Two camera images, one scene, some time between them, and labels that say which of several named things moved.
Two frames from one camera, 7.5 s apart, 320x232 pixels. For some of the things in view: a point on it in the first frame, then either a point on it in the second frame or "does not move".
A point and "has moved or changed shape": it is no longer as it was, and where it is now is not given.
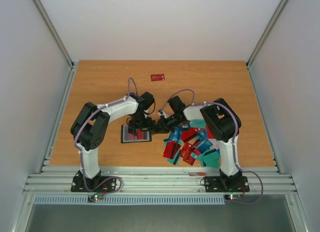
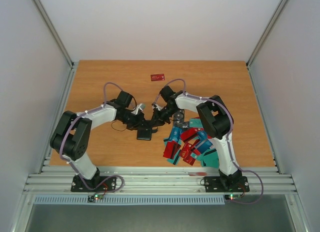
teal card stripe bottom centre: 175,160 does not move
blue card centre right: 202,134 does not move
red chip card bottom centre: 185,153 does not move
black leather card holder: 140,135 has moved or changed shape
